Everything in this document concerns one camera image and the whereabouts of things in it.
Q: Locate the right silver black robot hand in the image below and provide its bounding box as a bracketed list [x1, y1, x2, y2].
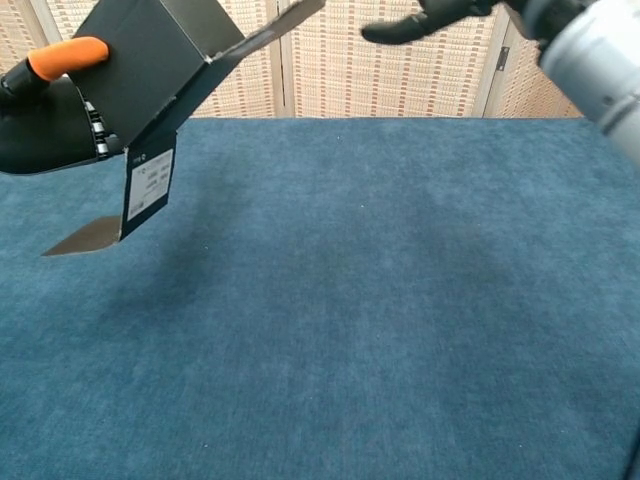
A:
[360, 0, 501, 44]

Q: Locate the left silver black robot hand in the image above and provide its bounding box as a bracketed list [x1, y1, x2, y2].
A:
[0, 35, 124, 176]

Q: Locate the black cardboard folding box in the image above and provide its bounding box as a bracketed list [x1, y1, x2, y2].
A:
[40, 0, 326, 257]

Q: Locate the woven bamboo screen panel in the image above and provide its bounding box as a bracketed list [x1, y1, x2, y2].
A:
[482, 29, 586, 120]
[0, 0, 76, 69]
[29, 0, 286, 120]
[277, 0, 516, 120]

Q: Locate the blue felt table cover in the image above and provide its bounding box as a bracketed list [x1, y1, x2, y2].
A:
[0, 115, 640, 480]

